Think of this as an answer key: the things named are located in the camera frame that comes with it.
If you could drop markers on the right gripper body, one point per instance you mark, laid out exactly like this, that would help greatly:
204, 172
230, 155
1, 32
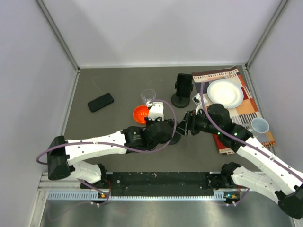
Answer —
195, 119

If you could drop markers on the black phone stand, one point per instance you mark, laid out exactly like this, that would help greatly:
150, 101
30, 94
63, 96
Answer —
175, 139
181, 98

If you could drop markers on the black phone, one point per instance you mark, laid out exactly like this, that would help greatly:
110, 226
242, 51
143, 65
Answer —
184, 85
100, 102

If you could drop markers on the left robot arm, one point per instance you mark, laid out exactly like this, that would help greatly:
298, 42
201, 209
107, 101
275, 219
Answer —
67, 158

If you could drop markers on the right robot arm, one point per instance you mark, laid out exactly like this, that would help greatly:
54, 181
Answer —
278, 181

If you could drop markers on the orange bowl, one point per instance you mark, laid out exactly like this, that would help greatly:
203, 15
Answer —
140, 113

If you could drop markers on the white paper plate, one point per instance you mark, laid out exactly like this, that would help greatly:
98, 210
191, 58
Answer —
225, 92

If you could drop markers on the clear plastic cup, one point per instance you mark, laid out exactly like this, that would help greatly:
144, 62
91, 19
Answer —
148, 96

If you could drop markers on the pale blue cup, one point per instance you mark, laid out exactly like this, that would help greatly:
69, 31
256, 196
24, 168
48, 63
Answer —
259, 126

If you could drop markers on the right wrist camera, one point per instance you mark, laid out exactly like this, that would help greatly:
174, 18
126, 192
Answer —
197, 100

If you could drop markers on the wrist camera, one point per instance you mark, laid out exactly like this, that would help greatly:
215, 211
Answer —
156, 110
197, 100

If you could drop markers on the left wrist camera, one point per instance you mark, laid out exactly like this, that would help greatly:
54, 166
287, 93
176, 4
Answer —
156, 110

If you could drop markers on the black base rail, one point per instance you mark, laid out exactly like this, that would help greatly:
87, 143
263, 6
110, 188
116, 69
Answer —
164, 184

